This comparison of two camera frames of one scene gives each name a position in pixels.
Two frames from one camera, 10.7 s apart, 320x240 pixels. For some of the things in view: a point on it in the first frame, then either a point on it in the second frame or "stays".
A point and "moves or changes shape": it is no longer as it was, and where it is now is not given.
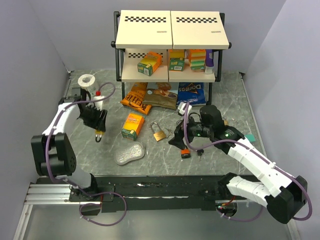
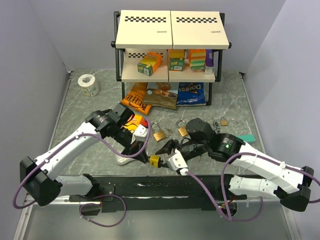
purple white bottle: x=209 y=61 stays
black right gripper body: x=197 y=129 -> x=192 y=148
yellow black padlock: x=98 y=133 moves or changes shape
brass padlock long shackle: x=159 y=135 stays
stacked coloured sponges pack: x=197 y=59 stays
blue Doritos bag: x=193 y=92 stays
